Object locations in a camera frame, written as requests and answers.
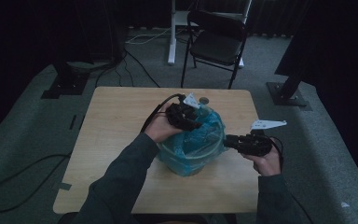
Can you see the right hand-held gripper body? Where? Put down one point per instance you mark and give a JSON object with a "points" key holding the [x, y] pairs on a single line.
{"points": [[254, 144]]}

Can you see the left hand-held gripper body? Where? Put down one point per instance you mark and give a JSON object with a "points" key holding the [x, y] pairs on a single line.
{"points": [[180, 115]]}

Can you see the blue plastic bag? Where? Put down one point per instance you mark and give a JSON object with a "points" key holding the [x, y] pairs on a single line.
{"points": [[195, 140]]}

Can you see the person's right hand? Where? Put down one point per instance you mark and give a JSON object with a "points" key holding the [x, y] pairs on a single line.
{"points": [[268, 163]]}

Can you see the person's left hand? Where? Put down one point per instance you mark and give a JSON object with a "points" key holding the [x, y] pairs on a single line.
{"points": [[160, 129]]}

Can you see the black stand with bolted base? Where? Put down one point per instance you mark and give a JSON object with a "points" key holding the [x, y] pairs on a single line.
{"points": [[287, 95]]}

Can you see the black folding chair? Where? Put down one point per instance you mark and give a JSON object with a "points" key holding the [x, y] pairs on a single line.
{"points": [[217, 46]]}

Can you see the white paper scrap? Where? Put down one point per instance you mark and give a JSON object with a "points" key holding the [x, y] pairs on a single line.
{"points": [[345, 204]]}

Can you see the black stand with square base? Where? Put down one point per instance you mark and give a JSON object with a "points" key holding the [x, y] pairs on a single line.
{"points": [[65, 84]]}

